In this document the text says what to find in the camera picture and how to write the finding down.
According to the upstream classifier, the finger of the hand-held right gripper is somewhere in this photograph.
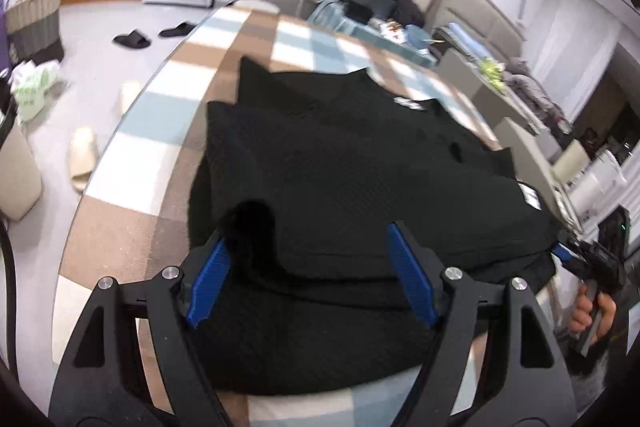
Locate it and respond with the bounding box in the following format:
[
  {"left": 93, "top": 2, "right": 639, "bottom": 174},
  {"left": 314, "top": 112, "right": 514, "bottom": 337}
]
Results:
[{"left": 550, "top": 232, "right": 601, "bottom": 279}]

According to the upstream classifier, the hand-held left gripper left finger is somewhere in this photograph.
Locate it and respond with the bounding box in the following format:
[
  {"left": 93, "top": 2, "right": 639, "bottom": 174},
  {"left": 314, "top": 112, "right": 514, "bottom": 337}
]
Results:
[{"left": 47, "top": 227, "right": 236, "bottom": 427}]

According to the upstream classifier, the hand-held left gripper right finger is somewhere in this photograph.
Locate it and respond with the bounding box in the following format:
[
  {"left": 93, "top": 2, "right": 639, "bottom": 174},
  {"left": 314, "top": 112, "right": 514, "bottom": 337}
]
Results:
[{"left": 385, "top": 219, "right": 578, "bottom": 427}]

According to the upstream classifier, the black knit sweater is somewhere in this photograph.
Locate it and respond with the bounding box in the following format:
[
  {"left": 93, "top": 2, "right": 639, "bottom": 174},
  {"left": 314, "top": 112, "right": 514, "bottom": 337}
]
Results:
[{"left": 187, "top": 56, "right": 563, "bottom": 395}]

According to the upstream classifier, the person's right hand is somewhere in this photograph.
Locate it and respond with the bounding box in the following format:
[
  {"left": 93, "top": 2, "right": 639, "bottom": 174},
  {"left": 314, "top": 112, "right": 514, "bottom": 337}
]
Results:
[{"left": 569, "top": 284, "right": 617, "bottom": 349}]

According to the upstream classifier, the white air purifier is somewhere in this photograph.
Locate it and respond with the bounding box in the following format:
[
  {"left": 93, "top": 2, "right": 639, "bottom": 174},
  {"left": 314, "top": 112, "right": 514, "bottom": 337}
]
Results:
[{"left": 570, "top": 149, "right": 626, "bottom": 218}]

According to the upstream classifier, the cream canister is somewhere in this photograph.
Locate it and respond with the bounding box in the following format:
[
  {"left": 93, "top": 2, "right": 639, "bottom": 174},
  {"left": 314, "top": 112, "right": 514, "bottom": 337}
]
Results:
[{"left": 551, "top": 139, "right": 592, "bottom": 184}]

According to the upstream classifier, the grey bench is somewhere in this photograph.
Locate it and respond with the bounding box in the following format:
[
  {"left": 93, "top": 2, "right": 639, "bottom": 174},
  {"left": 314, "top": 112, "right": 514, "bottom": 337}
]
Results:
[
  {"left": 437, "top": 47, "right": 531, "bottom": 128},
  {"left": 495, "top": 117, "right": 581, "bottom": 228}
]

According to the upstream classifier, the checkered tablecloth table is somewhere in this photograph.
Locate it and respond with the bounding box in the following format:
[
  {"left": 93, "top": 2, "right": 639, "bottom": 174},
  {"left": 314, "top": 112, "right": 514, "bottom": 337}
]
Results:
[{"left": 52, "top": 2, "right": 506, "bottom": 427}]

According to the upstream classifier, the grey blanket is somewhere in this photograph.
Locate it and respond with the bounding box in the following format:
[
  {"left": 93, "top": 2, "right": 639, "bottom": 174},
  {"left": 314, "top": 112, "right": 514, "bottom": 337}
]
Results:
[{"left": 500, "top": 57, "right": 573, "bottom": 132}]

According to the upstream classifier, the beige slipper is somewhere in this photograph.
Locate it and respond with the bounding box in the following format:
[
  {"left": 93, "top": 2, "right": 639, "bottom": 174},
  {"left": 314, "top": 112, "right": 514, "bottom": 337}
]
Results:
[{"left": 67, "top": 127, "right": 99, "bottom": 192}]

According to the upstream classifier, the green toy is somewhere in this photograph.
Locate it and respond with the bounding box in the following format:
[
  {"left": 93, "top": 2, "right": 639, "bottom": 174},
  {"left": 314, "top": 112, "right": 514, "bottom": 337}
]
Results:
[{"left": 477, "top": 57, "right": 503, "bottom": 80}]

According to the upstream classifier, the beige waste bin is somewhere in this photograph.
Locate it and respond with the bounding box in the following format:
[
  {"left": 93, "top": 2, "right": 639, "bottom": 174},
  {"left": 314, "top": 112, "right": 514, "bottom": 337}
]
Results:
[{"left": 0, "top": 117, "right": 43, "bottom": 223}]

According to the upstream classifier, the white curtain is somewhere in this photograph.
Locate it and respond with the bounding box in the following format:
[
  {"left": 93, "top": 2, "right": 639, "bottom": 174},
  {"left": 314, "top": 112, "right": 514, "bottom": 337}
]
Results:
[{"left": 520, "top": 0, "right": 621, "bottom": 122}]

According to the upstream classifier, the blue pillow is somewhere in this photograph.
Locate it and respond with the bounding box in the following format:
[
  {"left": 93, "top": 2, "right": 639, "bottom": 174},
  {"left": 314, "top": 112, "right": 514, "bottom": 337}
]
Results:
[{"left": 446, "top": 23, "right": 493, "bottom": 58}]

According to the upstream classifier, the blue bowl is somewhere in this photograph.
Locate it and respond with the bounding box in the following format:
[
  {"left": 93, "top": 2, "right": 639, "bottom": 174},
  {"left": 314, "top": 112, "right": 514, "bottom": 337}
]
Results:
[{"left": 404, "top": 24, "right": 432, "bottom": 48}]

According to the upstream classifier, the black slipper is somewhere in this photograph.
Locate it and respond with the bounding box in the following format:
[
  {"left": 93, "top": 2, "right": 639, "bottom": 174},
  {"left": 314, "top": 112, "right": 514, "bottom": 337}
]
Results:
[
  {"left": 158, "top": 22, "right": 197, "bottom": 39},
  {"left": 112, "top": 31, "right": 152, "bottom": 50}
]

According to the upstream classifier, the white plastic bag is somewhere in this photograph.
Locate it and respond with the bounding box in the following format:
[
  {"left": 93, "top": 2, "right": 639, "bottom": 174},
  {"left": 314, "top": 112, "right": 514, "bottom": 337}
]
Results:
[{"left": 9, "top": 59, "right": 61, "bottom": 122}]

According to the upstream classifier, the grey upholstered bed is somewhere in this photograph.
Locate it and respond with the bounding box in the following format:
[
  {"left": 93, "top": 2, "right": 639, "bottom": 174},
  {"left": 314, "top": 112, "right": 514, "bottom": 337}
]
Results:
[{"left": 425, "top": 0, "right": 576, "bottom": 138}]

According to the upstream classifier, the small table with green cloth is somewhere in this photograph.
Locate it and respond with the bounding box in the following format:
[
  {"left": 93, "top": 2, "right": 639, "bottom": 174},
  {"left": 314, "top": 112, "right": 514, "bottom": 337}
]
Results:
[{"left": 306, "top": 0, "right": 441, "bottom": 68}]

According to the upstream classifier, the black box appliance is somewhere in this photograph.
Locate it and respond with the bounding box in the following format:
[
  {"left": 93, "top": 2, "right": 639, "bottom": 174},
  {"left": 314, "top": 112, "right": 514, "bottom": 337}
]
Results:
[{"left": 350, "top": 0, "right": 396, "bottom": 20}]

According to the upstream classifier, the woven basket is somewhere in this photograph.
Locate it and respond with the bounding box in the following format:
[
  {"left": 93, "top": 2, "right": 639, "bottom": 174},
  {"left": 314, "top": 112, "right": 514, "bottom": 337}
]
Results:
[{"left": 4, "top": 0, "right": 66, "bottom": 65}]

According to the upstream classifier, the purple bag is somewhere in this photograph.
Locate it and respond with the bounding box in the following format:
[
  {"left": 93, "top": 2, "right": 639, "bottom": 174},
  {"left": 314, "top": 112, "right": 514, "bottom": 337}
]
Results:
[{"left": 0, "top": 14, "right": 12, "bottom": 72}]

